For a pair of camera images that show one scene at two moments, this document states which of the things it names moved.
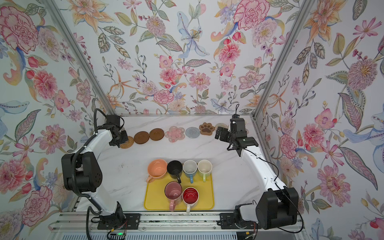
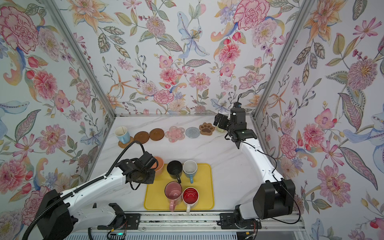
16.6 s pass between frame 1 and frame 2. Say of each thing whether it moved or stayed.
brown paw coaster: stayed
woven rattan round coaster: stayed
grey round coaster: stayed
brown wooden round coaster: stayed
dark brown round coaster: stayed
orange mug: moved
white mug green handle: moved
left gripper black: moved
